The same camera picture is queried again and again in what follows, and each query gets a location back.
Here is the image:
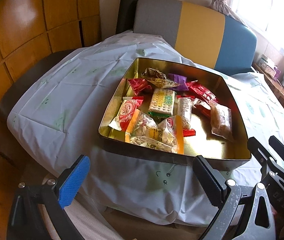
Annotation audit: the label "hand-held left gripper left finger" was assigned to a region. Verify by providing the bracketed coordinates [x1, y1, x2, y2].
[7, 154, 91, 240]

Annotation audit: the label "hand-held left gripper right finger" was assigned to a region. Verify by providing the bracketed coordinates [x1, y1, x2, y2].
[192, 155, 276, 240]

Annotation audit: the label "gold-lined maroon tin box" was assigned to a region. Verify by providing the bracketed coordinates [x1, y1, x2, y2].
[98, 57, 252, 172]

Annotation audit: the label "clear golden rice cake packet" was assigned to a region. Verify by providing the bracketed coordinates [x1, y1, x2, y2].
[209, 101, 233, 140]

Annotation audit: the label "seed packet with orange ends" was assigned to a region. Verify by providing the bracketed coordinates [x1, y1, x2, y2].
[124, 109, 184, 155]

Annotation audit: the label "puffed rice bar red ends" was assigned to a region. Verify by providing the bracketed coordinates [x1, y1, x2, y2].
[176, 95, 197, 137]

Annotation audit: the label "large red snack packet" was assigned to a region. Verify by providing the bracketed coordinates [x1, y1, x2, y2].
[186, 81, 219, 118]

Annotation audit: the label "red white round-print packet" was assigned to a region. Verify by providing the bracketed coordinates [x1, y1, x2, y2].
[109, 96, 144, 132]

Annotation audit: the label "green yellow cracker packet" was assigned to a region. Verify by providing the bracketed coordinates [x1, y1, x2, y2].
[148, 88, 177, 118]

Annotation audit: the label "purple snack packet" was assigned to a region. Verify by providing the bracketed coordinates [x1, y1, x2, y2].
[168, 73, 190, 91]

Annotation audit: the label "brown chocolate snack packet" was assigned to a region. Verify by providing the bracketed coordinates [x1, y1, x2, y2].
[141, 67, 176, 88]

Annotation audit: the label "small dark red snack packet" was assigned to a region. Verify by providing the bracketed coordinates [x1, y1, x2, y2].
[127, 78, 149, 94]

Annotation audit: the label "wooden side table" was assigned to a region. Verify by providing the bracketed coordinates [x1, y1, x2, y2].
[253, 62, 284, 105]

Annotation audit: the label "purple small box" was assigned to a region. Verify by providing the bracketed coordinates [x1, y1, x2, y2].
[273, 66, 282, 82]

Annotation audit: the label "ornate tissue box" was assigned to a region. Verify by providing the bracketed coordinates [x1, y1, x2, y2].
[262, 59, 277, 77]

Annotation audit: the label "green white small box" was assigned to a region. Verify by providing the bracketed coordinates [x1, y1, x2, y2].
[258, 54, 270, 67]

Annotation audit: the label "pale green-print tablecloth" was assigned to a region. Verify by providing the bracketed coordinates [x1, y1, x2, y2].
[7, 30, 284, 228]

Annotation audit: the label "dark brown seat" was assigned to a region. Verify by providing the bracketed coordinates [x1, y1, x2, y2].
[0, 51, 70, 123]

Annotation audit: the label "window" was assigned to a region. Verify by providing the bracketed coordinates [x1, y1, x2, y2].
[229, 0, 284, 55]

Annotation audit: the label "wooden wardrobe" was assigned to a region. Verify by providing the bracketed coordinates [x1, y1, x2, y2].
[0, 0, 101, 205]

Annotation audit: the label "black rolled mat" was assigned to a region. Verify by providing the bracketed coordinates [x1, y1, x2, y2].
[116, 0, 140, 34]

